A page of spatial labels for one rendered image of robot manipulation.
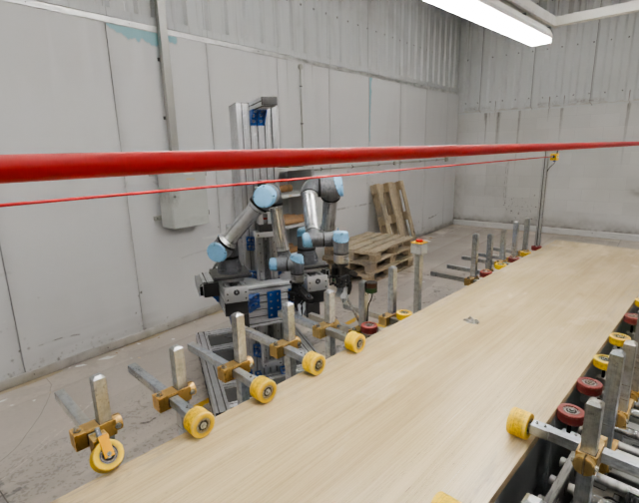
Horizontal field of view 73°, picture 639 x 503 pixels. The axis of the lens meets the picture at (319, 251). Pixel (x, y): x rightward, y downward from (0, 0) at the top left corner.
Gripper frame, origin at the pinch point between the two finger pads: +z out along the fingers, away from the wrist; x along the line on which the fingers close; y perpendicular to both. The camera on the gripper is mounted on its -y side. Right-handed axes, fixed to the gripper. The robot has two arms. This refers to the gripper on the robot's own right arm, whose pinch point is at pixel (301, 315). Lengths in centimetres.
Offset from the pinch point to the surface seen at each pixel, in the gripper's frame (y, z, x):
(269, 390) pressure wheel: -64, -12, 75
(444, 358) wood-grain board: -92, -7, 6
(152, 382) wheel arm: -31, -13, 101
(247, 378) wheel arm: -53, -13, 77
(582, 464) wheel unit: -151, -12, 43
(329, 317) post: -44, -17, 23
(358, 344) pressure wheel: -63, -11, 26
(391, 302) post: -43, -10, -27
